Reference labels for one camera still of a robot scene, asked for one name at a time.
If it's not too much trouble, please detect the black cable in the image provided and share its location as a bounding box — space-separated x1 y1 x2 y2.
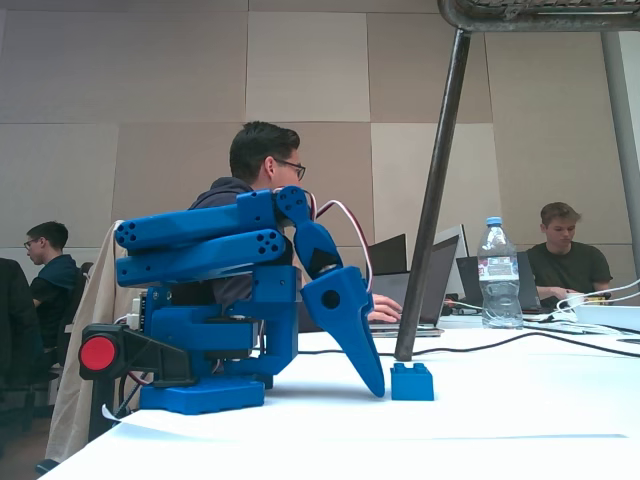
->
297 329 640 359

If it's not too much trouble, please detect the black office chair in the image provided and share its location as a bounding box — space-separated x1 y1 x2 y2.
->
49 262 95 381

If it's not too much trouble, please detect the grey open laptop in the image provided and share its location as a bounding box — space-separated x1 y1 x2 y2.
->
368 234 460 338

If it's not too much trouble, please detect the black open laptop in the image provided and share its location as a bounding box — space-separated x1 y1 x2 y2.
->
455 251 545 314

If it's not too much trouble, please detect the metal frame stand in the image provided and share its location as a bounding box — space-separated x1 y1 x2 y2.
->
393 0 640 362

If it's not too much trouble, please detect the blue toy brick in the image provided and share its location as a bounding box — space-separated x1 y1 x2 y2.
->
390 363 435 402

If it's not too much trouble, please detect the white cable bundle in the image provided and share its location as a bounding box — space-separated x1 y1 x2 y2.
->
522 277 640 335

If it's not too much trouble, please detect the person in black coat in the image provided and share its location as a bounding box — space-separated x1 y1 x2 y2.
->
0 257 44 401

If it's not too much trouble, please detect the beige jacket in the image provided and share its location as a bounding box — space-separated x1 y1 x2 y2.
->
44 219 151 464

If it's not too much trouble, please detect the clear plastic water bottle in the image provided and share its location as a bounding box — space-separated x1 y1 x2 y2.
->
476 216 525 330

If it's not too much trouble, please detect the man in navy shirt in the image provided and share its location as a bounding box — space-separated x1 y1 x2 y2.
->
22 221 81 351

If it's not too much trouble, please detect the white flat box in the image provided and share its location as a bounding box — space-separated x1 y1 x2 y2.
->
574 303 640 331

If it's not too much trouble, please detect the man in dark hoodie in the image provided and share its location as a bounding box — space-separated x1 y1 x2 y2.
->
187 120 404 324

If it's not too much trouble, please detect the man in olive t-shirt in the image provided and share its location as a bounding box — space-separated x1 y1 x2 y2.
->
525 201 614 307

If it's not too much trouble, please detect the robot control board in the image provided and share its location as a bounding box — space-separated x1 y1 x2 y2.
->
127 287 174 332

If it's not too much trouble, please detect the black laptop screen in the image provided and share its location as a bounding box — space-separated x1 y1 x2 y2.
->
367 233 409 276

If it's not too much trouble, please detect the hoodie man's right hand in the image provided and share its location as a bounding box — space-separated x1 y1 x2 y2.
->
368 293 404 324

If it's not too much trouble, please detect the red white servo wire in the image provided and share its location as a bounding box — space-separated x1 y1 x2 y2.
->
312 198 374 294

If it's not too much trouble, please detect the silver laptop lid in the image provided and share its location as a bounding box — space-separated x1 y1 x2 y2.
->
434 223 471 301

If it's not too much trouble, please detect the black clamp with red knob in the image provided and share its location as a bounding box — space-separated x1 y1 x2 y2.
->
78 323 199 444

